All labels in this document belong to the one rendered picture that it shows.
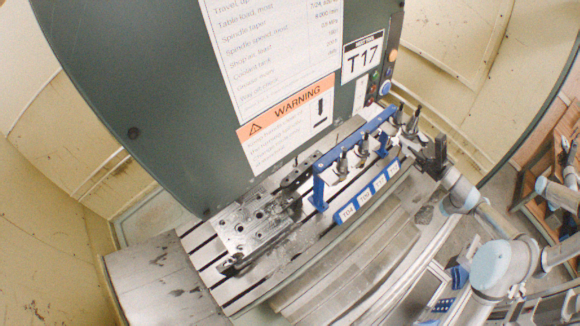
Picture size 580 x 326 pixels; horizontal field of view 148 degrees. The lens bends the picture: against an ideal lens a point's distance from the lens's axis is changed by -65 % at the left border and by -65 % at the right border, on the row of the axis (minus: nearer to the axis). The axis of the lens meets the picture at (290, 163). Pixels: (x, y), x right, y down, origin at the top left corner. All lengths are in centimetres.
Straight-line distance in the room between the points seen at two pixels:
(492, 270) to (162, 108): 62
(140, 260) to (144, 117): 137
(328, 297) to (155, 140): 107
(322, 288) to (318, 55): 105
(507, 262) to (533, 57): 77
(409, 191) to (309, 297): 80
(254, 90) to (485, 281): 57
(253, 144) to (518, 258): 60
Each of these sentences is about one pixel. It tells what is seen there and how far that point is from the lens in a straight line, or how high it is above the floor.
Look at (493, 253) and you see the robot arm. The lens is 59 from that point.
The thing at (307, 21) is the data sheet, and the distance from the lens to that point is 26.
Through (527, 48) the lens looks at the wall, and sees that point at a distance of 109.
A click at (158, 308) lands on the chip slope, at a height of 76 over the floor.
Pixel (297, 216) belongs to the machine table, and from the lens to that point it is 109.
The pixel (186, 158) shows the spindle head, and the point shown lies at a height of 174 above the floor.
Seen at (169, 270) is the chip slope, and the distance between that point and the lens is 148.
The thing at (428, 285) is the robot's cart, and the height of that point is 21.
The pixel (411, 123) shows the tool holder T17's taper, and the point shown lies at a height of 139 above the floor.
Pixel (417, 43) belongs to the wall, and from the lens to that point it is 125.
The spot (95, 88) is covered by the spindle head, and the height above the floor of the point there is 186.
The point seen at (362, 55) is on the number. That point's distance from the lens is 37.
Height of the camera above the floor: 193
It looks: 57 degrees down
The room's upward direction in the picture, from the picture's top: 10 degrees counter-clockwise
